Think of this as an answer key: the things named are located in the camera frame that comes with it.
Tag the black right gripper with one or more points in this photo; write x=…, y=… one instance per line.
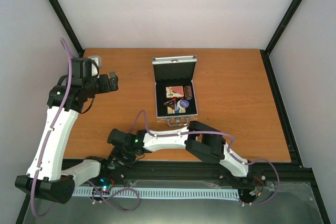
x=115, y=154

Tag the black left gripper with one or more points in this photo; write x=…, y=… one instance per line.
x=114, y=82

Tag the blue gold card deck box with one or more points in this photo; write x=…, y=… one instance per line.
x=177, y=110

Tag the red yellow card deck box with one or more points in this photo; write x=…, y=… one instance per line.
x=174, y=92

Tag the red black triangular chip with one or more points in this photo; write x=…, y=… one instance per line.
x=171, y=103

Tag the purple round blind button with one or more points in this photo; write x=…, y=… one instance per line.
x=183, y=104

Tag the clear round dealer button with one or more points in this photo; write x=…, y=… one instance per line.
x=112, y=165

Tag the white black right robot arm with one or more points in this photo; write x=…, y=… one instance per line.
x=202, y=141

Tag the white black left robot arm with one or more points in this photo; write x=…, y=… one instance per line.
x=45, y=178

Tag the aluminium poker case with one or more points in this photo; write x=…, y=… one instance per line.
x=174, y=71

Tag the brown poker chip stack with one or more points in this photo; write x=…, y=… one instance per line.
x=188, y=92

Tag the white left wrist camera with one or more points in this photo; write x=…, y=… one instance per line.
x=97, y=59

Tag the light blue cable duct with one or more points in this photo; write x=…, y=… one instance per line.
x=162, y=193

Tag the black aluminium frame rail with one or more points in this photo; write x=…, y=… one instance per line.
x=200, y=171

